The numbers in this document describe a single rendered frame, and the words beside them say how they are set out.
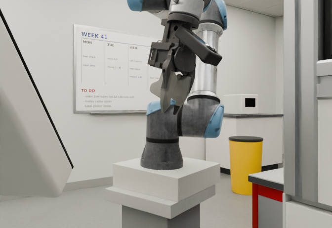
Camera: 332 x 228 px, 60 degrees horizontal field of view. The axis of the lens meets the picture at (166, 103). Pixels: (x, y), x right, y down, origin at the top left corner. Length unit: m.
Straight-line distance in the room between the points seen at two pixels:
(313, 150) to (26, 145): 0.29
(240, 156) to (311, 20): 3.22
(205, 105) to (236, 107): 3.70
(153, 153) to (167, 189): 0.14
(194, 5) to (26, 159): 0.46
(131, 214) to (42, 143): 0.73
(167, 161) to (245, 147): 2.56
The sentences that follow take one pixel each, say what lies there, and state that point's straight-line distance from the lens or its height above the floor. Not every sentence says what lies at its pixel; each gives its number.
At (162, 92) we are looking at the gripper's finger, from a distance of 0.61.
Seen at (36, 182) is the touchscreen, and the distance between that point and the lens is 0.37.
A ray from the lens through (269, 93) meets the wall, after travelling 6.02.
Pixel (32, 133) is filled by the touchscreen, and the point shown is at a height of 1.02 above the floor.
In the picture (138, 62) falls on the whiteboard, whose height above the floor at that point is 1.65.
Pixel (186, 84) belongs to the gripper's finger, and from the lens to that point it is 0.65.
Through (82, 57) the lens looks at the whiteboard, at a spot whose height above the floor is 1.64.
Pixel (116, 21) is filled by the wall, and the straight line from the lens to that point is 4.10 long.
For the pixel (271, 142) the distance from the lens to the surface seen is 4.94.
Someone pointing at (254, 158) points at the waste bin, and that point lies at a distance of 3.54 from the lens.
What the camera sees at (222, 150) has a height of 0.36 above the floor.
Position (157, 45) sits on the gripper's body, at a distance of 0.65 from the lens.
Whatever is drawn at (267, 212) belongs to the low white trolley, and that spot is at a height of 0.63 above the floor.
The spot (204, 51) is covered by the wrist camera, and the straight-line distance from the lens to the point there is 0.58.
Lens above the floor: 1.04
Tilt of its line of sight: level
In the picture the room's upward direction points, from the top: straight up
